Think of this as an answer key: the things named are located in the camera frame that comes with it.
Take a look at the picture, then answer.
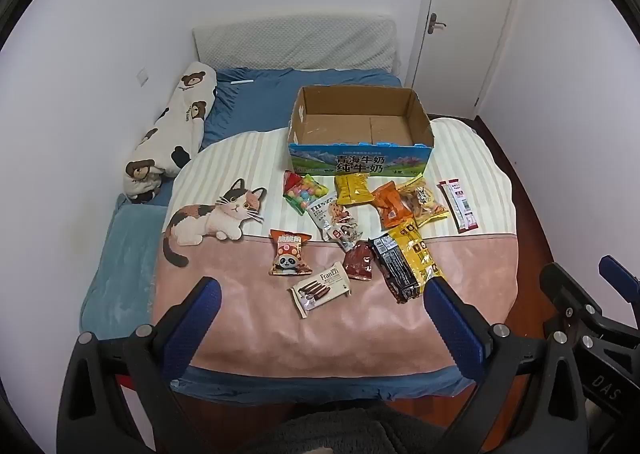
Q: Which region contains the red white stick packet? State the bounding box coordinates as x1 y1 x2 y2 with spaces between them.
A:
446 177 480 231
437 181 471 235

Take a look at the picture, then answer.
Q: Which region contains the orange panda snack packet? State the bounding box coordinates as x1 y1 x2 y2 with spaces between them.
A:
268 229 314 276

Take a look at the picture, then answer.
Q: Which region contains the light blue blanket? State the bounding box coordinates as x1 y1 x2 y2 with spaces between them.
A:
80 194 173 341

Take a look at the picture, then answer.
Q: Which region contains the bear print long pillow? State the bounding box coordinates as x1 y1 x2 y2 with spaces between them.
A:
122 61 219 205

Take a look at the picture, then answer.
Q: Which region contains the white cookie packet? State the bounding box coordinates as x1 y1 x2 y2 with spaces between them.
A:
306 191 358 242

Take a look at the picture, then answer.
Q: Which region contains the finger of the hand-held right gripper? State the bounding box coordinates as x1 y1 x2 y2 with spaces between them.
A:
539 261 608 350
598 255 640 307

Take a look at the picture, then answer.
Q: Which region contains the white chocolate wafer packet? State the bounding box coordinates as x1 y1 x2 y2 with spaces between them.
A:
287 261 352 320

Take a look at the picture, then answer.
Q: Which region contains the dark red snack packet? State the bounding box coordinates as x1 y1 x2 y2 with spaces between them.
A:
345 241 375 281

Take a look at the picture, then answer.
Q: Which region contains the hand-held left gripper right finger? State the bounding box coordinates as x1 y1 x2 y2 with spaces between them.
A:
422 277 588 454

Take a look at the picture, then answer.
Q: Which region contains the yellow black biscuit packet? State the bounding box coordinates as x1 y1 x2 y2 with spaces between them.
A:
387 218 446 302

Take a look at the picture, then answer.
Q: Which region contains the grey quilted headboard cushion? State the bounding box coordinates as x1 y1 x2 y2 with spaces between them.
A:
192 14 405 72

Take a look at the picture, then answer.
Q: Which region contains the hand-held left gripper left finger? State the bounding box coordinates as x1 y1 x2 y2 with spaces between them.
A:
59 277 222 454

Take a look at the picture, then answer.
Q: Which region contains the cat print striped blanket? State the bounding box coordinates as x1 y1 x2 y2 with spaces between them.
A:
151 117 523 380

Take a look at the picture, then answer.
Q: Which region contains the small yellow snack packet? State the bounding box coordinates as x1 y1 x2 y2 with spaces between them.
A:
334 173 377 207

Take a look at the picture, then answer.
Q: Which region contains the blue bed sheet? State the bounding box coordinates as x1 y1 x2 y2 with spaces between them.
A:
117 65 476 407

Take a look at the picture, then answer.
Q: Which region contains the colourful candy ball bag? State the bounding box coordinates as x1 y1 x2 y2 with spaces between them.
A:
282 170 337 217

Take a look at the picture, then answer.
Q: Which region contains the small white snack packet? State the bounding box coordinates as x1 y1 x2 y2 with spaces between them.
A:
325 221 363 252

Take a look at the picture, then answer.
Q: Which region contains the clear rice cracker bag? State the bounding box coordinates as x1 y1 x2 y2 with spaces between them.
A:
397 174 450 227

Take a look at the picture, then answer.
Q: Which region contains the cardboard box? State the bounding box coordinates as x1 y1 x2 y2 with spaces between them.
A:
286 86 434 178

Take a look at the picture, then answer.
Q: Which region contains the white door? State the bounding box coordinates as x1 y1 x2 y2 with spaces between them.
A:
405 0 526 117

